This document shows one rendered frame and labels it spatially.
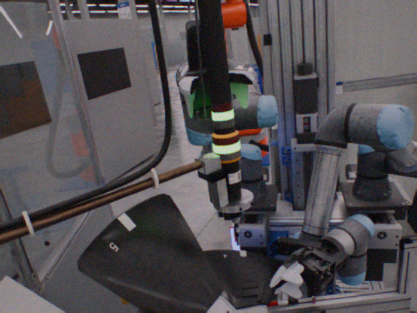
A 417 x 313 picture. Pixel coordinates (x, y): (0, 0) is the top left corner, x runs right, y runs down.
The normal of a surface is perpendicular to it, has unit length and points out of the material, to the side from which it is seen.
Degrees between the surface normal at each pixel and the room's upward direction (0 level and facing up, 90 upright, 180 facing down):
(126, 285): 57
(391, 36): 90
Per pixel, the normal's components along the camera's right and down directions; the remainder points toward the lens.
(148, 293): 0.38, -0.33
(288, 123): -0.22, 0.37
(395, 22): 0.01, 0.35
